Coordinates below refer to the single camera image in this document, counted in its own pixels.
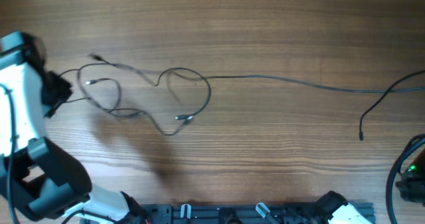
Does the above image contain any left camera black cable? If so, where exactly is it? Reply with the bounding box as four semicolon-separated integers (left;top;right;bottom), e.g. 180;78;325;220
0;82;19;224

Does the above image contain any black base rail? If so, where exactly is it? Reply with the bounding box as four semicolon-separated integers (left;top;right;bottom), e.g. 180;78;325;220
139;202;376;224

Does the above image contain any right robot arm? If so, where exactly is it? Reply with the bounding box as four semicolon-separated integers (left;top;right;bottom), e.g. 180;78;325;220
313;134;424;224

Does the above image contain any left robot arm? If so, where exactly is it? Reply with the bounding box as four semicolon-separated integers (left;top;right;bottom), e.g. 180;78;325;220
1;31;153;223

